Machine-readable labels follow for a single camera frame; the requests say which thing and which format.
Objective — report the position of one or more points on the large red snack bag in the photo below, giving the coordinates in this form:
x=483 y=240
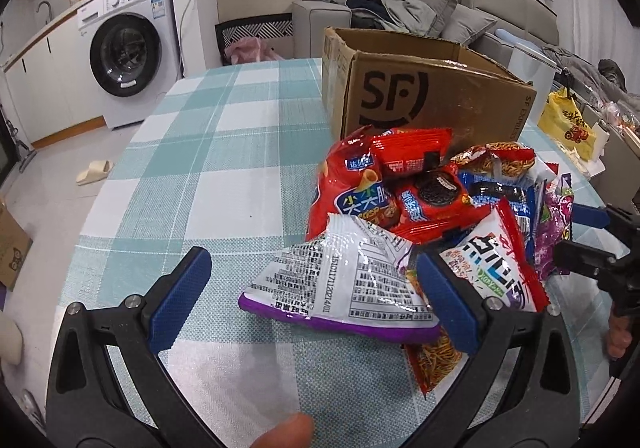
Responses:
x=350 y=182

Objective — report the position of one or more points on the white washing machine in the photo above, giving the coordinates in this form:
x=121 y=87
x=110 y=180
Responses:
x=133 y=56

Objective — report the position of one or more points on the pink cloth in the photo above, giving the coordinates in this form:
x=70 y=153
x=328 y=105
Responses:
x=250 y=50

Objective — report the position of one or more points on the white red snack bag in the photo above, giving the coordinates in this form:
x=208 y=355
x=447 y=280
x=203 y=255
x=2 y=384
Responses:
x=492 y=259

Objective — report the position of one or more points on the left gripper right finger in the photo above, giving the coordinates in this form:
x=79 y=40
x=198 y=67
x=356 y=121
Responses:
x=519 y=387

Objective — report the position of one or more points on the white purple snack bag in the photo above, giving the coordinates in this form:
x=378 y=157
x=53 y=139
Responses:
x=352 y=278

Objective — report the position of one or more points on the white kitchen cabinet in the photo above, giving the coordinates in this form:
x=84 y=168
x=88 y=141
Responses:
x=51 y=83

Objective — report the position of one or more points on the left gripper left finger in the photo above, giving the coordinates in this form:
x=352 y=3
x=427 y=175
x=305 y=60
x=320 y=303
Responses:
x=107 y=386

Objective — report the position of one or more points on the beige slipper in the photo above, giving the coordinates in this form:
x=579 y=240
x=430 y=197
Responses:
x=96 y=171

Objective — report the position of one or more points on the grey sofa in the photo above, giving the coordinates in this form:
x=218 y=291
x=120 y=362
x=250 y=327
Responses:
x=528 y=22

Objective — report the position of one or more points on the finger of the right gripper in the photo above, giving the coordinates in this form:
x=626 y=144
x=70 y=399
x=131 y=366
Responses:
x=589 y=216
x=582 y=259

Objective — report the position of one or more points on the black patterned chair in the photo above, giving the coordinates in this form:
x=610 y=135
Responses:
x=276 y=28

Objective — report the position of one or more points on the right hand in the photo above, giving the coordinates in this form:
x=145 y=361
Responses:
x=619 y=336

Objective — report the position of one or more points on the teal plaid tablecloth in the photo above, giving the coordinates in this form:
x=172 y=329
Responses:
x=228 y=162

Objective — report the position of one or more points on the noodle snack bag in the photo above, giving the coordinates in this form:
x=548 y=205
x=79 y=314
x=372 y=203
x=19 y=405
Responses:
x=506 y=159

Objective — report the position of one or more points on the left hand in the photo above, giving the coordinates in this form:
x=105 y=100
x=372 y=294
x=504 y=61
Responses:
x=295 y=432

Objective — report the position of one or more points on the grey sofa cushion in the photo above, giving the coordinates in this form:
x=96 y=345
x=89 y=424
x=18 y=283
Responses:
x=466 y=25

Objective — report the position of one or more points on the floor cardboard box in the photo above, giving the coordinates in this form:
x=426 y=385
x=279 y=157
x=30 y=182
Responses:
x=15 y=243

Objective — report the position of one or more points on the purple candy bag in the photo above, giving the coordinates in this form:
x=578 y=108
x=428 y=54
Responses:
x=554 y=224

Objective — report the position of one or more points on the grey clothes pile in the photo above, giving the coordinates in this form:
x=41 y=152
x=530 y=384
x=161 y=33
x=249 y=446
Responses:
x=423 y=18

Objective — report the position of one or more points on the blue oreo cookie pack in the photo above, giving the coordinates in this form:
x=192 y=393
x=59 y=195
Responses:
x=484 y=190

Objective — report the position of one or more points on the yellow plastic bag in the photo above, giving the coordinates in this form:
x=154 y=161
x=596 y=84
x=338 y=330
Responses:
x=562 y=121

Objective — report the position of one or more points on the brown SF cardboard box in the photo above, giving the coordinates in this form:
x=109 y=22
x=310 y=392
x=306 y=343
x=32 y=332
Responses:
x=383 y=80

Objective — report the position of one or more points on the red oreo cookie pack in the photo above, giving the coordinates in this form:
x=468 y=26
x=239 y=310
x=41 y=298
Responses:
x=432 y=204

